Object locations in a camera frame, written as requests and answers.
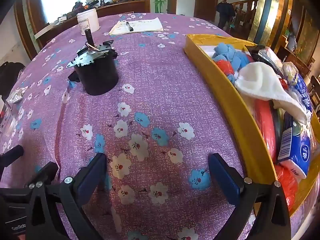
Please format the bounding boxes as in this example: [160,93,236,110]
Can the black electric motor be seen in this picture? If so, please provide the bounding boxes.
[68,29,120,96]

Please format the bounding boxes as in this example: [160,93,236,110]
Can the purple floral tablecloth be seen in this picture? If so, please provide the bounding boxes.
[0,12,320,240]

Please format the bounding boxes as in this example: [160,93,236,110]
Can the small red plastic bag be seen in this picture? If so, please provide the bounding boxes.
[215,60,235,76]

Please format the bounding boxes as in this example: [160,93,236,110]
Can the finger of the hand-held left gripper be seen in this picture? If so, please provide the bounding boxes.
[24,162,60,189]
[0,144,25,168]

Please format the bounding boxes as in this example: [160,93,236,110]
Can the wooden sideboard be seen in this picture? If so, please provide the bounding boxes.
[275,35,316,80]

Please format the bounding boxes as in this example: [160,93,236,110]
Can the wooden cabinet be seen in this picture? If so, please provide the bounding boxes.
[32,0,146,46]

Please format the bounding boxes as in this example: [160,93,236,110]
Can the white plastic jar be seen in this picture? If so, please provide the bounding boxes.
[76,8,100,36]

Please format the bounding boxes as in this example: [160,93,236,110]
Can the small blue white tissue packet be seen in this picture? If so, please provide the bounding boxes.
[294,73,314,112]

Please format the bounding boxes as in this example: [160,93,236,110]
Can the crumpled foil wrapper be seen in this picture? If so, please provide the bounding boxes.
[6,86,29,105]

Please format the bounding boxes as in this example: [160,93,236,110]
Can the black backpack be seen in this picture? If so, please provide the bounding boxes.
[0,61,26,102]

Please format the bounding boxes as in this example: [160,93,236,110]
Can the dark wooden chair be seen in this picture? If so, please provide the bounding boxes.
[307,75,320,103]

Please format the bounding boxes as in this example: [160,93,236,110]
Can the large red plastic bag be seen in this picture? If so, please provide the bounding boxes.
[275,164,300,212]

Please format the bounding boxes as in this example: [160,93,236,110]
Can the yellow cardboard box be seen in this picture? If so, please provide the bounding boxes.
[184,34,320,217]

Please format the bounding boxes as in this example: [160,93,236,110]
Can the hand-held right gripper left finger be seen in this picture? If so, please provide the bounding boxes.
[26,152,109,240]

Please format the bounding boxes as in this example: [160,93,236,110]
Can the gold pillar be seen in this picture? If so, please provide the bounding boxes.
[247,0,294,53]

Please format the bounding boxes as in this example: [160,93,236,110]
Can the paper notebook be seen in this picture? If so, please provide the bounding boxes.
[109,17,164,36]

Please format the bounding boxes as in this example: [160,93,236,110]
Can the dark hanging coat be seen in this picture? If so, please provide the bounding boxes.
[215,1,237,29]

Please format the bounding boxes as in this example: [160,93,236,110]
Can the white towel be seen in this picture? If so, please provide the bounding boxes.
[234,62,313,125]

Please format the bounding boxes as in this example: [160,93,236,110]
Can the blue floral tissue pack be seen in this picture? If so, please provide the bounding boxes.
[277,111,318,179]

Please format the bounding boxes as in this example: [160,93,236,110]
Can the wooden stair railing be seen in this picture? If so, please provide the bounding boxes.
[231,0,259,32]

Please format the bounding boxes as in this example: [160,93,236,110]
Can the brown wooden door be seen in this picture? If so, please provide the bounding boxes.
[194,0,221,22]

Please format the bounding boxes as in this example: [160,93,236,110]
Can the large framed painting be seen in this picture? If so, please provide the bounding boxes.
[294,9,320,64]

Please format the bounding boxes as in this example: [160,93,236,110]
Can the zip bag of coloured sponges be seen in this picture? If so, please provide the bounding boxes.
[254,99,284,164]

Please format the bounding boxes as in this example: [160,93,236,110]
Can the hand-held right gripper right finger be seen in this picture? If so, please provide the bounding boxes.
[208,152,292,240]

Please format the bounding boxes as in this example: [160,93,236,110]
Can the black snack packet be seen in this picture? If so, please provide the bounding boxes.
[249,45,267,62]

